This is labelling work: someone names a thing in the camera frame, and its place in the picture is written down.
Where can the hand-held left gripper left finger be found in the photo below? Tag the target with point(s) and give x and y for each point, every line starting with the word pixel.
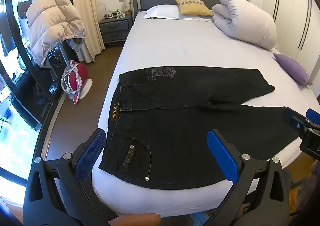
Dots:
pixel 86 155

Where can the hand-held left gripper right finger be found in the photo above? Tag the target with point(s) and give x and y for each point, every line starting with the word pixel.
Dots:
pixel 222 155

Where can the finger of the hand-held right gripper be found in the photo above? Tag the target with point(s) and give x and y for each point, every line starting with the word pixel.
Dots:
pixel 293 118
pixel 313 113

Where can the black denim pants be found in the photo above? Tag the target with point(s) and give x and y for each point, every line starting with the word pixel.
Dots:
pixel 180 135

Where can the person's left hand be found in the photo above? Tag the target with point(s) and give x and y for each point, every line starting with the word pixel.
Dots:
pixel 140 219

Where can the purple cushion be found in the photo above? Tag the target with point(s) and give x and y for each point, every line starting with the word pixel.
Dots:
pixel 292 68

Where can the white oval stand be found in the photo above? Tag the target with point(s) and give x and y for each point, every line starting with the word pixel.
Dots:
pixel 86 90

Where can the black chair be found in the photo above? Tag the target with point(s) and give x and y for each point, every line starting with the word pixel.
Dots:
pixel 56 63

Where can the white wardrobe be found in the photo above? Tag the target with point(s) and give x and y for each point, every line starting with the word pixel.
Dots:
pixel 292 10

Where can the large glass window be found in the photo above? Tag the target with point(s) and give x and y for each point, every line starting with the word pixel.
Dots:
pixel 15 78

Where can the rolled white duvet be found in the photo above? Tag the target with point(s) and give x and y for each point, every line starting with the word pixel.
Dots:
pixel 247 20

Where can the bed with white sheet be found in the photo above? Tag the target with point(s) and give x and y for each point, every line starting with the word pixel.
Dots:
pixel 187 45

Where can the grey nightstand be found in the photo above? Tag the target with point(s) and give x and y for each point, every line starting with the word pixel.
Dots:
pixel 115 28

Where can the beige puffer jacket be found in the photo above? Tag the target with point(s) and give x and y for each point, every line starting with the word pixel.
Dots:
pixel 52 23

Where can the yellow patterned pillow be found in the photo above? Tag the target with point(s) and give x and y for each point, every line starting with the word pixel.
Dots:
pixel 192 6

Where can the cream curtain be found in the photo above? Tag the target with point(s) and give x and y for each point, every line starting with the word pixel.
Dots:
pixel 85 3

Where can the white pillow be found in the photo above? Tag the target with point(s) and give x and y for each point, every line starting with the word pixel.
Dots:
pixel 162 12

